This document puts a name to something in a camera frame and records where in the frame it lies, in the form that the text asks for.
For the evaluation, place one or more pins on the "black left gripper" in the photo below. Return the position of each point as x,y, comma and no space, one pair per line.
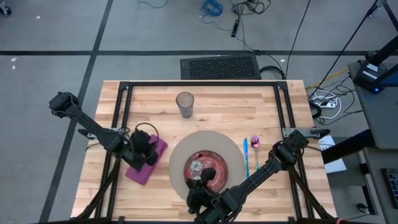
141,144

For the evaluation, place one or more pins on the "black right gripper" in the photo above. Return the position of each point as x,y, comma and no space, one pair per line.
200,197

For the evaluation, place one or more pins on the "purple cloth napkin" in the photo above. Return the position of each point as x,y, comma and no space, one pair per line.
140,177

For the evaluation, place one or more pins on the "dark round plate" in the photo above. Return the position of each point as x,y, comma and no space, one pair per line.
217,168

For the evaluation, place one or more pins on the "round beige woven placemat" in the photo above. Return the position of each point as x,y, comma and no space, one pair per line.
211,143

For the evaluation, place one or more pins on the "clear faceted glass tumbler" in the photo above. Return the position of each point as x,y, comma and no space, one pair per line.
185,104

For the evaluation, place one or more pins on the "iridescent purple spoon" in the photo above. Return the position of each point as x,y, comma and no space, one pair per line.
255,142

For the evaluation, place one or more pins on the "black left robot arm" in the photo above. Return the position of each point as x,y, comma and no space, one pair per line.
93,127

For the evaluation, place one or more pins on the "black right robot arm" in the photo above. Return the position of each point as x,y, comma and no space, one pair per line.
264,168

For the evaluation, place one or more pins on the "black perforated computer case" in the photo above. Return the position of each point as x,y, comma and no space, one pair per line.
220,67

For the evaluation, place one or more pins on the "white paper sheet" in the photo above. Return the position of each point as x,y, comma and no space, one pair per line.
334,165

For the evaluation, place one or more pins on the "black diagonal beam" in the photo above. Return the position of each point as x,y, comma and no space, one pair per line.
348,146

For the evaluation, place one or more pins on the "black computer mouse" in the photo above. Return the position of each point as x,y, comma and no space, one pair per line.
362,208

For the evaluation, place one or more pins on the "grey desk with keyboard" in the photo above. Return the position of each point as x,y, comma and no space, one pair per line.
373,186

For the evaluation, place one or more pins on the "black caster wheel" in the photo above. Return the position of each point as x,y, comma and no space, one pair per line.
4,11

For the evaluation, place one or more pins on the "black keyboard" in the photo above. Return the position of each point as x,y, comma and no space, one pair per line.
392,186

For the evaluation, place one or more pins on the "grey side desk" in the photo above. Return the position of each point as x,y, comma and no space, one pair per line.
382,118

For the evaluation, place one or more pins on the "black box with blue light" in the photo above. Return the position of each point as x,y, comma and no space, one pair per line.
368,73

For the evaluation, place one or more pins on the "black overhead beam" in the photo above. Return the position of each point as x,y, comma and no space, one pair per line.
388,48

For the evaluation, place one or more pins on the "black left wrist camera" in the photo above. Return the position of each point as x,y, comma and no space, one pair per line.
151,158

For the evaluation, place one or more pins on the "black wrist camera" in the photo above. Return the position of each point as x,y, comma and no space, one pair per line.
151,158
208,174

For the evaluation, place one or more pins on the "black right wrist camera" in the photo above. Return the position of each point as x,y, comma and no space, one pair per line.
208,174

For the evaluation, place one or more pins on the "black aluminium table frame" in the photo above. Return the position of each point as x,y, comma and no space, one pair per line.
202,83

